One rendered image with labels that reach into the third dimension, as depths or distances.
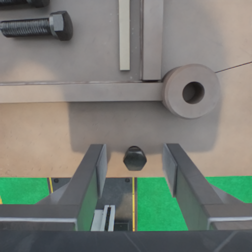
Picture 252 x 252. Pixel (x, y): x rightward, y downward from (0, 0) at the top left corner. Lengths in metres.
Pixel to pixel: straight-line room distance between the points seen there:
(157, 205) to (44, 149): 1.84
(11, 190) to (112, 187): 1.14
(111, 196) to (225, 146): 1.35
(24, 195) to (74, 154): 2.01
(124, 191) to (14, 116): 1.33
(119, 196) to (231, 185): 1.14
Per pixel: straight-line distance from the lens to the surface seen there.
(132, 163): 0.15
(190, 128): 0.17
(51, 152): 0.18
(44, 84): 0.17
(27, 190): 2.12
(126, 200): 1.51
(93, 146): 0.15
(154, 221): 2.11
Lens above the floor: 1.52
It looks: 75 degrees down
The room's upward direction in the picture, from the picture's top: 177 degrees counter-clockwise
